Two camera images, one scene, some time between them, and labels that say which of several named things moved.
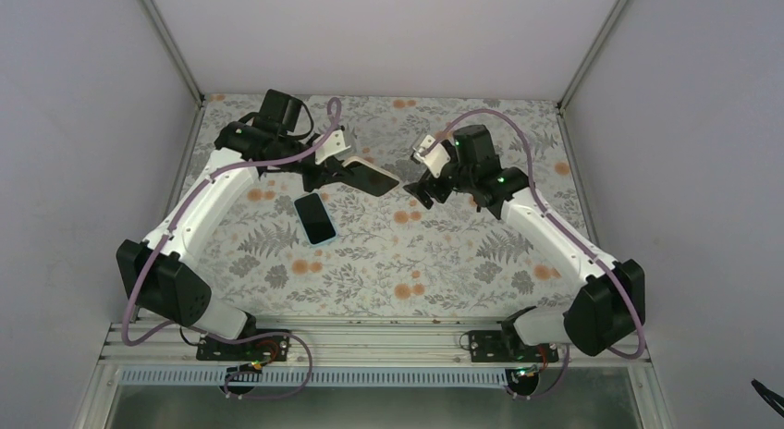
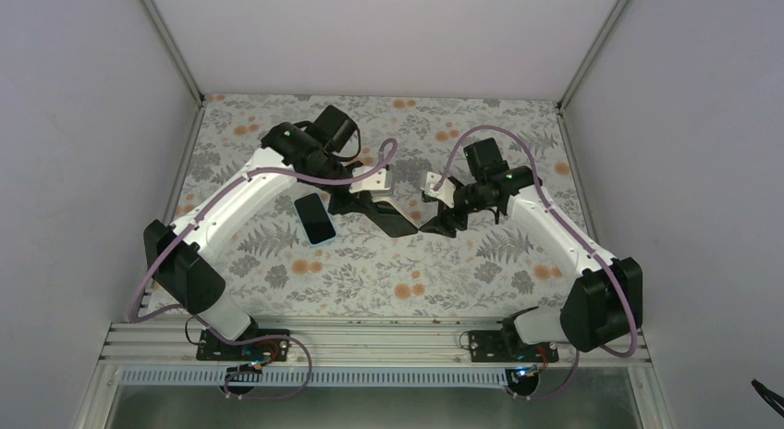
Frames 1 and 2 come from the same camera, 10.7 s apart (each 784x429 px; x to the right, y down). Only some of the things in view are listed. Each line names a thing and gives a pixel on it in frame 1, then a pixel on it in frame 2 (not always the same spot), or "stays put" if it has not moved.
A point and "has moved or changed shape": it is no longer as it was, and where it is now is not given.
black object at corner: (774, 398) stays put
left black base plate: (255, 345) stays put
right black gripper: (419, 190) to (447, 216)
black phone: (314, 218) stays put
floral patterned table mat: (278, 251) stays put
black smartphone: (370, 179) has moved or changed shape
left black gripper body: (325, 172) to (336, 205)
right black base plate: (497, 346) stays put
